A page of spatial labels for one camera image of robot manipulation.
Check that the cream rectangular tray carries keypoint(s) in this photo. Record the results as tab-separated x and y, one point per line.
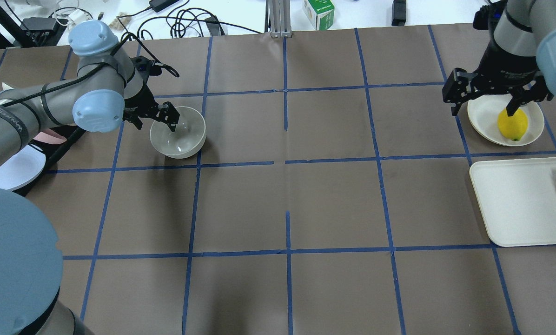
517	200

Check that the green white carton box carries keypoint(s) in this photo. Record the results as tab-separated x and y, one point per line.
320	13

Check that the black plate rack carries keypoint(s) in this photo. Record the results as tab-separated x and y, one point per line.
52	153

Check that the pink plate in rack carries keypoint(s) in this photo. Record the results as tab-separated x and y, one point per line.
51	137

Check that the cream round plate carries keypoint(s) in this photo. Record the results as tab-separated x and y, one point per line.
483	113

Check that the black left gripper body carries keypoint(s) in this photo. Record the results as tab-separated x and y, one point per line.
141	103

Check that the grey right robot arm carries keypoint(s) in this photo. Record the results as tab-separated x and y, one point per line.
525	28

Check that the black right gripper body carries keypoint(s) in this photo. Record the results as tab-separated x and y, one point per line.
507	77

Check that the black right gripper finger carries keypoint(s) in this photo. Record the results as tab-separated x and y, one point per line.
459	89
520	96

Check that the aluminium frame post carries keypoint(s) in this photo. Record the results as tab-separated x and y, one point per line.
278	18

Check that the cream plate in rack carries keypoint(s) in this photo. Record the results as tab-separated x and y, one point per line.
6	87

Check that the yellow lemon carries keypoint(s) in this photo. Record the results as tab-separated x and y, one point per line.
513	127

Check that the lavender plate in rack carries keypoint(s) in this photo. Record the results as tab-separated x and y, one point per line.
22	168

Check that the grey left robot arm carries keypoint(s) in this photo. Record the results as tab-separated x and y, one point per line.
110	88

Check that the black power adapter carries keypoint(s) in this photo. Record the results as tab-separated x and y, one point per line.
160	5

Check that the white ceramic bowl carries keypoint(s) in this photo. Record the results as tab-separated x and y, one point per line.
186	140

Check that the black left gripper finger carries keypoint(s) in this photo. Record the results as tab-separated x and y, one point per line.
133	119
169	115

